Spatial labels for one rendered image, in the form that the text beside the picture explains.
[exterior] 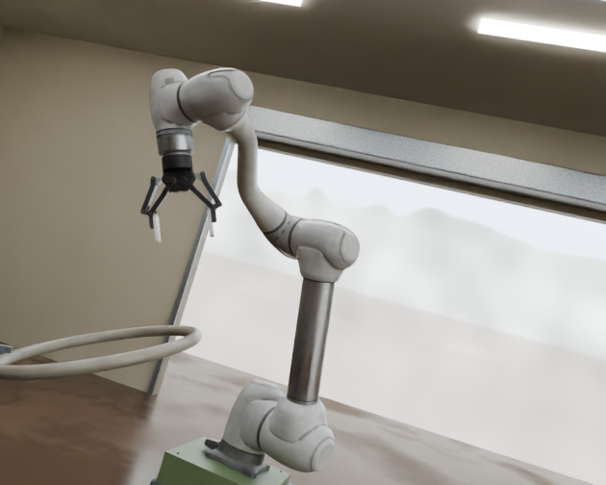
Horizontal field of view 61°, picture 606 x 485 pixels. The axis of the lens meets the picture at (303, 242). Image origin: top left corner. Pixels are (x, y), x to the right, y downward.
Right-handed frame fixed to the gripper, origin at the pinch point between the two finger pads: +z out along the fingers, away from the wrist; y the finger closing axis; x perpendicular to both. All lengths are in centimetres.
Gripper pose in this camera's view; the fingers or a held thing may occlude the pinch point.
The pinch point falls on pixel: (185, 235)
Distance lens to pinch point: 133.1
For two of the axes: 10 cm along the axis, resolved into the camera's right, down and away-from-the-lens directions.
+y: -9.9, 1.0, -0.3
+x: 0.3, -0.1, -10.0
